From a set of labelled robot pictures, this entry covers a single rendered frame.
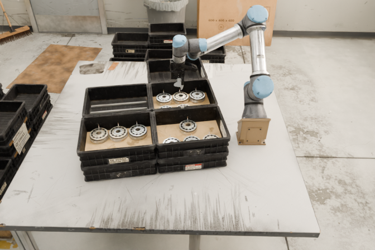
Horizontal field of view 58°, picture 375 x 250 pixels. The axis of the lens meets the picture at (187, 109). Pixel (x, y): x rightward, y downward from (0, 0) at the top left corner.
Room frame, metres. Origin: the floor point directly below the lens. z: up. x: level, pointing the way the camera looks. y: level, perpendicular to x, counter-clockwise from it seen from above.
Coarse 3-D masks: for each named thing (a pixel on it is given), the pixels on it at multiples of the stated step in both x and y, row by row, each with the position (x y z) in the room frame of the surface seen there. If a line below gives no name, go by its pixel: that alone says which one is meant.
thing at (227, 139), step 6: (180, 108) 1.57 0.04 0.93; (186, 108) 1.57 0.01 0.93; (192, 108) 1.57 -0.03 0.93; (198, 108) 1.58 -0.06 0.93; (222, 114) 1.52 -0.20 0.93; (222, 120) 1.47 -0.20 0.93; (156, 126) 1.40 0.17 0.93; (156, 132) 1.35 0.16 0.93; (228, 132) 1.36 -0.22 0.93; (156, 138) 1.30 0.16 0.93; (210, 138) 1.31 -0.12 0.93; (216, 138) 1.31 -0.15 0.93; (222, 138) 1.31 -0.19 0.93; (228, 138) 1.31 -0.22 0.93; (156, 144) 1.26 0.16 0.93; (162, 144) 1.26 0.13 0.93; (168, 144) 1.26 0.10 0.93; (174, 144) 1.27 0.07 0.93; (180, 144) 1.27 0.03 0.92; (186, 144) 1.28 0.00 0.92; (192, 144) 1.28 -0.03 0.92; (198, 144) 1.29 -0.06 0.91; (204, 144) 1.29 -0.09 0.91
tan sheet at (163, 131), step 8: (160, 128) 1.50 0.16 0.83; (168, 128) 1.50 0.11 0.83; (176, 128) 1.50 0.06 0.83; (200, 128) 1.51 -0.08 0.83; (208, 128) 1.51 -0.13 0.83; (216, 128) 1.51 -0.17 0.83; (160, 136) 1.43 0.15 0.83; (168, 136) 1.43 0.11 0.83; (176, 136) 1.43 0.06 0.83; (184, 136) 1.44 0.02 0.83; (200, 136) 1.44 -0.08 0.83
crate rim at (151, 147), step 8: (136, 112) 1.52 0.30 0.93; (144, 112) 1.53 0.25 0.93; (152, 120) 1.46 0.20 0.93; (80, 128) 1.37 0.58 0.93; (152, 128) 1.38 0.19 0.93; (80, 136) 1.31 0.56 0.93; (152, 136) 1.32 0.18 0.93; (152, 144) 1.26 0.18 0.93; (80, 152) 1.19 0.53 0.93; (88, 152) 1.19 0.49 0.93; (96, 152) 1.20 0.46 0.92; (104, 152) 1.21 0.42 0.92; (112, 152) 1.21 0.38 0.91; (120, 152) 1.22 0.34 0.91
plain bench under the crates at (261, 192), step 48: (240, 96) 2.03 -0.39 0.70; (48, 144) 1.49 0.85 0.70; (288, 144) 1.52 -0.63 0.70; (48, 192) 1.13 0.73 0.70; (96, 192) 1.13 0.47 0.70; (144, 192) 1.14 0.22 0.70; (192, 192) 1.14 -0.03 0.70; (240, 192) 1.15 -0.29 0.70; (288, 192) 1.15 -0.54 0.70; (192, 240) 0.97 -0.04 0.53
